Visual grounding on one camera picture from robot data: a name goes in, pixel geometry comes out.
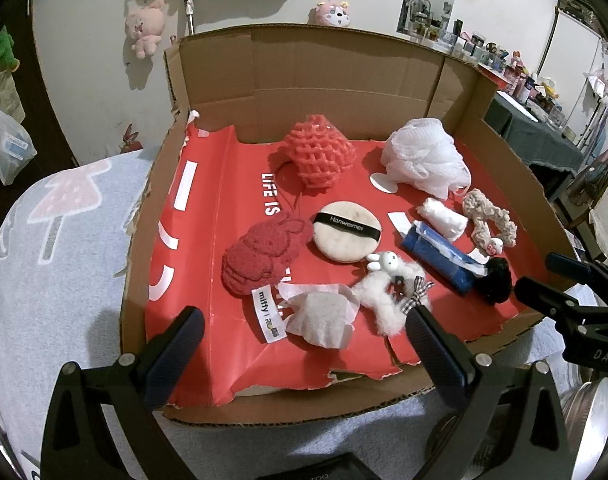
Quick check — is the clear plastic bag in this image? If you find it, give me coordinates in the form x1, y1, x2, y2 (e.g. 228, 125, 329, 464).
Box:
0, 105, 37, 185

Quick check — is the green plush toy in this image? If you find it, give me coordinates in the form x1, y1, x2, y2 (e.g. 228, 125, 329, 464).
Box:
0, 27, 21, 72

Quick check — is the cardboard box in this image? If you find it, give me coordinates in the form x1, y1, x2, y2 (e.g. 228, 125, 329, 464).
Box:
119, 22, 592, 428

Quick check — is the row of cosmetics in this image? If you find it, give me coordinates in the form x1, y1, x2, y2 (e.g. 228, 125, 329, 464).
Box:
409, 15, 579, 136

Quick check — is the black scrunchie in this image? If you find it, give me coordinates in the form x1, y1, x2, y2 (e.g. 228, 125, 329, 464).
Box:
472, 256, 513, 306

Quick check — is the floral print cosmetic tin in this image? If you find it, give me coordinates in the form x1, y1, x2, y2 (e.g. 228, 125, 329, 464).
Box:
271, 452, 389, 480

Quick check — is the beige powder puff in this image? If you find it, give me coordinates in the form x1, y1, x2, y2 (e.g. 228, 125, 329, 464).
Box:
312, 201, 383, 262

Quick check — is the green cloth covered desk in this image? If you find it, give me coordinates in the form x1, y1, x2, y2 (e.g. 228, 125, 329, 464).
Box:
484, 90, 584, 171

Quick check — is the coral foam net ball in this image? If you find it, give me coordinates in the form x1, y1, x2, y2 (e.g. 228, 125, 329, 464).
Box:
283, 114, 357, 196

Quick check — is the dark patterned storage bag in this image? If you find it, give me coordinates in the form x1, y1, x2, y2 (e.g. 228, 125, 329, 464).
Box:
558, 0, 599, 21

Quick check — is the pink cartoon coin purse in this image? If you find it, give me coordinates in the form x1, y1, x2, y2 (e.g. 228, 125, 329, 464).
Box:
311, 0, 355, 27

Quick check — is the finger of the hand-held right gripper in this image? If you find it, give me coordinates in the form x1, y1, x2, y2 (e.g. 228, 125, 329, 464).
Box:
514, 276, 602, 331
544, 252, 608, 293

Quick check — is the blue tissue packet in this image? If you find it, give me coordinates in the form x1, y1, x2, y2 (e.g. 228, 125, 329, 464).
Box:
401, 223, 488, 295

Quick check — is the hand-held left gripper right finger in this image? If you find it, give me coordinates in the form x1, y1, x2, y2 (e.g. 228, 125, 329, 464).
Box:
405, 304, 570, 480

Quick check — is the white mesh bath pouf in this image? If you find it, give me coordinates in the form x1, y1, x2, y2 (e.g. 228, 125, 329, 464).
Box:
381, 118, 472, 198

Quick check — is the cream knitted scrunchie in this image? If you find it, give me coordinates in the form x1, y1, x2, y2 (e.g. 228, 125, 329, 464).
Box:
462, 188, 518, 256

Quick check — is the white towel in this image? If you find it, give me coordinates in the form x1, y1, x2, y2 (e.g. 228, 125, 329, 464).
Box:
416, 197, 468, 241

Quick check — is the pink plush toy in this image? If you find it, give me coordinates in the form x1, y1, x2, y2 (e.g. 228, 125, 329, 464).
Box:
124, 0, 166, 59

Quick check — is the red knitted rabbit sponge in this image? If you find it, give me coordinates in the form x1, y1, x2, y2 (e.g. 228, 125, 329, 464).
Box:
222, 211, 312, 343

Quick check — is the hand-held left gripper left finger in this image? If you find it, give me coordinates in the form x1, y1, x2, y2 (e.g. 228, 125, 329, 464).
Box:
40, 306, 205, 480

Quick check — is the beige cloth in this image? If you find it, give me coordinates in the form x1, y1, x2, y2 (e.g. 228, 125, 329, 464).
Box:
279, 282, 359, 348

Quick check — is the dark wooden door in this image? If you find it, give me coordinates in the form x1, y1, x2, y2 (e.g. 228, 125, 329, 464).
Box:
0, 0, 80, 261

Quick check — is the red paper liner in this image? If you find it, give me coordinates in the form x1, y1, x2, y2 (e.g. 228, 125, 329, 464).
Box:
144, 122, 544, 407

